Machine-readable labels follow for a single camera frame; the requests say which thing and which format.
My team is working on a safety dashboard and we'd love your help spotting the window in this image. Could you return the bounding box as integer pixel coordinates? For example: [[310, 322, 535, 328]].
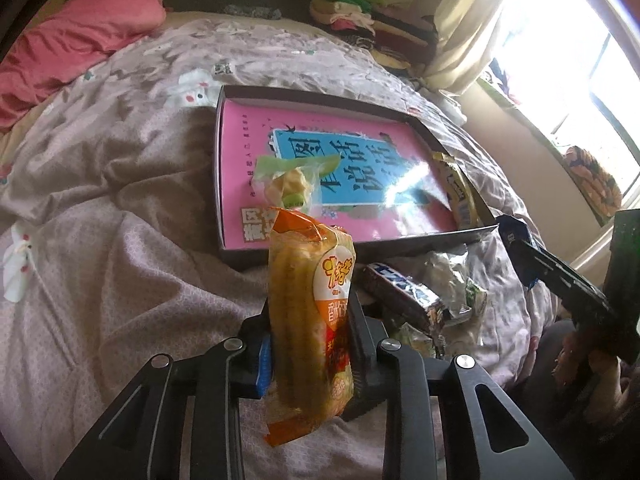
[[480, 0, 640, 201]]

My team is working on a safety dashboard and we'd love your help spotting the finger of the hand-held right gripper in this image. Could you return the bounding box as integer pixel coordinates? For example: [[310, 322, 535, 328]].
[[515, 237, 620, 333]]

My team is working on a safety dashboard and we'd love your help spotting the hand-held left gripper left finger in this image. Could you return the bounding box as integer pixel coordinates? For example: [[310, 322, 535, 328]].
[[54, 297, 275, 480]]

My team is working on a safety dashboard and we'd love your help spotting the orange patterned cloth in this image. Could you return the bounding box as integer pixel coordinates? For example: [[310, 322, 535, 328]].
[[562, 145, 623, 218]]

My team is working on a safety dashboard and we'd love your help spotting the pink pillow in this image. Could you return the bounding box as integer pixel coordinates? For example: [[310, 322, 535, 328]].
[[0, 0, 167, 131]]

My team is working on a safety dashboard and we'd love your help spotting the brown chocolate bar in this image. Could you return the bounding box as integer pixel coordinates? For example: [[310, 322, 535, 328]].
[[361, 262, 448, 356]]

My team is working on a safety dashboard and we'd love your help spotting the pile of folded clothes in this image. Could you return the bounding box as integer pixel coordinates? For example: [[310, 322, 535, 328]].
[[310, 0, 441, 78]]

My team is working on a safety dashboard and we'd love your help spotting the green wrapped pastry packet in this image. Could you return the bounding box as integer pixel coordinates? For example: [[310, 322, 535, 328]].
[[252, 154, 343, 211]]

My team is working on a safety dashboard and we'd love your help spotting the clear crinkled pastry packet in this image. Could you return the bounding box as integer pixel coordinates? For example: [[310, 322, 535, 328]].
[[420, 247, 476, 328]]

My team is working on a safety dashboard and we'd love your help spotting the yellow snack packet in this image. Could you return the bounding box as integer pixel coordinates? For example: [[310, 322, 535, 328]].
[[431, 151, 481, 226]]

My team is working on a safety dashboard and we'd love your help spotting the printed pale bed cover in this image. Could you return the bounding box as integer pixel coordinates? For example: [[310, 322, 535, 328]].
[[0, 10, 556, 480]]

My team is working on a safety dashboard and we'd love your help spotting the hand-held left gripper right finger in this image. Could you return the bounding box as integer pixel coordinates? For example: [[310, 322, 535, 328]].
[[342, 285, 576, 480]]

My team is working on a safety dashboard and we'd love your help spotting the orange cracker packet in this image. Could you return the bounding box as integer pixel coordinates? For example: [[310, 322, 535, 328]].
[[262, 206, 357, 448]]

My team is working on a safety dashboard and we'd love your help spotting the person's right hand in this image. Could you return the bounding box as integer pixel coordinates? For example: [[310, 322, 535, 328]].
[[552, 332, 626, 411]]

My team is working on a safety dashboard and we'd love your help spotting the dark shallow cardboard box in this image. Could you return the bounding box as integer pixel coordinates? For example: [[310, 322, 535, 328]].
[[212, 85, 500, 266]]

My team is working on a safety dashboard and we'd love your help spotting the dark patterned cloth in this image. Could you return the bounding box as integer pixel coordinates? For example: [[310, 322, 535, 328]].
[[224, 4, 284, 22]]

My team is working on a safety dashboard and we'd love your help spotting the cream curtain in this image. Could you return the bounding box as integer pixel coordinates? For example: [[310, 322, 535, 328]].
[[425, 0, 531, 93]]

